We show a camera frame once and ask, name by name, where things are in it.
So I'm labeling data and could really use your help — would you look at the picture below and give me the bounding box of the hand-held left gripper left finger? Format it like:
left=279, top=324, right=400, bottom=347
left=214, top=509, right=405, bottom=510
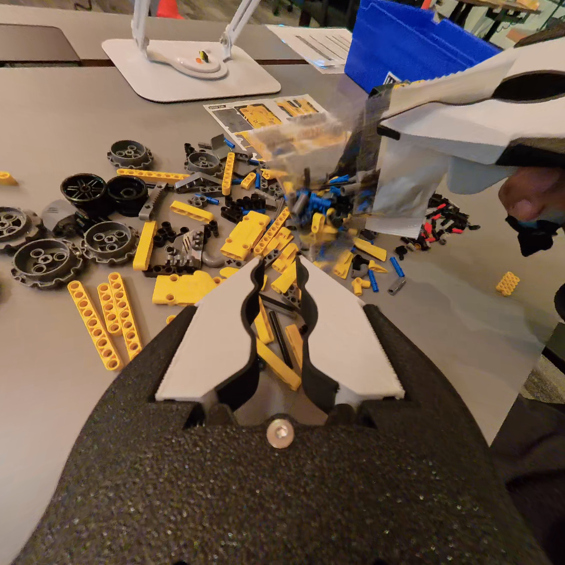
left=154, top=258, right=267, bottom=403

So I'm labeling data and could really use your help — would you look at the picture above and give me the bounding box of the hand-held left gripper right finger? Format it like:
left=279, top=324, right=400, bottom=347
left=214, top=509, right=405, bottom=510
left=296, top=257, right=405, bottom=404

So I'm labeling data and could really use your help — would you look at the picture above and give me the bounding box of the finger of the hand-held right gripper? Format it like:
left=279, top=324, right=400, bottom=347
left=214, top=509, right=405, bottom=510
left=388, top=43, right=565, bottom=118
left=378, top=99, right=565, bottom=196

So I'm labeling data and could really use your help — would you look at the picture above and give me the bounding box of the clear plastic parts bag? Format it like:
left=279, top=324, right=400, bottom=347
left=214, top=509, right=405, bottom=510
left=252, top=84, right=448, bottom=241

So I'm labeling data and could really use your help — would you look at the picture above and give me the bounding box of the person's right hand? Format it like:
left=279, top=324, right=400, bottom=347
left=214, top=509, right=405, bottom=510
left=498, top=165, right=565, bottom=223

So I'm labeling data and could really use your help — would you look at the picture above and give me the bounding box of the small yellow perforated brick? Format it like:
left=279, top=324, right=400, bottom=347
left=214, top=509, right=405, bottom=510
left=496, top=270, right=521, bottom=297

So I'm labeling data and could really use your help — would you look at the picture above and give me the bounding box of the blue plastic bin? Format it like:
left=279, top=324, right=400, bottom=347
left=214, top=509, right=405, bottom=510
left=344, top=0, right=504, bottom=95

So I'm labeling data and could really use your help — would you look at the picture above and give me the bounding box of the pile of black red pins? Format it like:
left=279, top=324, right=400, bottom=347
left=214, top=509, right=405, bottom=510
left=399, top=193, right=481, bottom=253

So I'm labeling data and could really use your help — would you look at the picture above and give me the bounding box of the pile of yellow building pieces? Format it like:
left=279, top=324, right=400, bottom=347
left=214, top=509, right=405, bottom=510
left=0, top=132, right=407, bottom=393

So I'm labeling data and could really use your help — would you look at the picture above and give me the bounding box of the printed white paper sheet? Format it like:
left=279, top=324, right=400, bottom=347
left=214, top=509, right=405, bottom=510
left=266, top=24, right=354, bottom=74

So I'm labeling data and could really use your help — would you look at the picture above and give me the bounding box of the cluster of black grey wheels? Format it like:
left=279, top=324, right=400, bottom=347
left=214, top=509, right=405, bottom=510
left=0, top=139, right=223, bottom=290

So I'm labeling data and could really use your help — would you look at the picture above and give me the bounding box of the yellow sticker sheet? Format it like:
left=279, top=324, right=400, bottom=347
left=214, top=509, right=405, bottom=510
left=204, top=94, right=333, bottom=153

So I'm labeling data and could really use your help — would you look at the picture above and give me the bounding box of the white book stand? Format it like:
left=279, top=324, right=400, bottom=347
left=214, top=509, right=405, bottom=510
left=102, top=0, right=282, bottom=103

